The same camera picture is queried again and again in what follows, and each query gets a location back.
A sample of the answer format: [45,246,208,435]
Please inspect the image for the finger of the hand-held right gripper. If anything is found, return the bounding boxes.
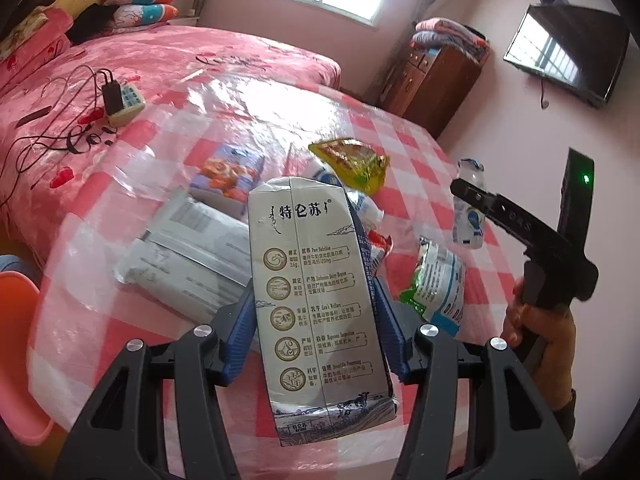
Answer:
[449,177,547,252]

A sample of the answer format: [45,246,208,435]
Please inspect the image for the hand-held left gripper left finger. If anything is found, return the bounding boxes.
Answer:
[52,275,259,480]

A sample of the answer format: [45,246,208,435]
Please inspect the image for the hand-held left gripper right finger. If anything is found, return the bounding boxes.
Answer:
[374,275,583,480]

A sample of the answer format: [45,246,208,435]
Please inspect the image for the white plastic bottle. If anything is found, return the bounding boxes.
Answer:
[452,157,486,251]

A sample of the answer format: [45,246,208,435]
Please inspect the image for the grey and blue milk carton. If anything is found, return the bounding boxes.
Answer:
[248,176,399,447]

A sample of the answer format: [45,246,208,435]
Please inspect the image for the red snack packet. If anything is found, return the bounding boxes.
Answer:
[367,227,394,278]

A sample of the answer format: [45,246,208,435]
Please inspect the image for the grey plastic mailer bag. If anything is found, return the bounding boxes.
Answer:
[114,187,261,351]

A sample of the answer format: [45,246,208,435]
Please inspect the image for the person's right forearm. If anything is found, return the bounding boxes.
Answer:
[530,357,577,442]

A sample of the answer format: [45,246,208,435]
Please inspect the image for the person's right hand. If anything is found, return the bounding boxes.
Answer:
[501,281,579,369]

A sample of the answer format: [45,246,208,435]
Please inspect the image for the green and white snack packet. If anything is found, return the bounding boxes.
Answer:
[398,236,467,337]

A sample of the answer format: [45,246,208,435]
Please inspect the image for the brown wooden cabinet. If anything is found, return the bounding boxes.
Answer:
[385,42,483,140]

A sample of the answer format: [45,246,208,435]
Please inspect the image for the yellow snack wrapper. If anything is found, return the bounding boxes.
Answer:
[308,137,391,195]

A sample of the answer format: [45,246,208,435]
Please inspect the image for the blue snack box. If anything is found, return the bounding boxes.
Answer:
[189,142,265,221]

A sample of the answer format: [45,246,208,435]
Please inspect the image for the pile of folded blankets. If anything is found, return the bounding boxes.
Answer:
[411,17,491,61]

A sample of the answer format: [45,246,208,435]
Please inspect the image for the red white checked tablecloth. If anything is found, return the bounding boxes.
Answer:
[25,79,506,480]

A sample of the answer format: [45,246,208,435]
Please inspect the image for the orange plastic stool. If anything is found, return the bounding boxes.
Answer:
[0,271,56,447]

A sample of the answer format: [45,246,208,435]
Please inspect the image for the blue plastic object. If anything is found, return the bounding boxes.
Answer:
[0,255,43,281]

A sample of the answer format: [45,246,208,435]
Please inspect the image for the beige power strip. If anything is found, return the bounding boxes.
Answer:
[107,85,147,127]

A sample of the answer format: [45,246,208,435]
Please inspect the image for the black charger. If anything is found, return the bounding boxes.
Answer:
[100,71,124,116]

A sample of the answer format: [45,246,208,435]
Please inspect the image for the bed with pink bedspread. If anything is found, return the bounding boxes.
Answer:
[0,25,342,256]

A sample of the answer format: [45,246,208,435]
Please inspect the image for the black cloth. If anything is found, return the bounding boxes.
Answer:
[67,4,123,43]

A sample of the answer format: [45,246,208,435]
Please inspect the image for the pink folded blanket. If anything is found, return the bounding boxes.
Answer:
[0,7,73,73]

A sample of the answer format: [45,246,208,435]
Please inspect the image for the dark brown cloth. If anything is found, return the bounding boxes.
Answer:
[0,0,58,36]

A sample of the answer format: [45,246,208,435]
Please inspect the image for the wall television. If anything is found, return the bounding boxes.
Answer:
[502,4,630,108]

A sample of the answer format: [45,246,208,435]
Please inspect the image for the black charger cables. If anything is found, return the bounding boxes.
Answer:
[0,65,121,207]

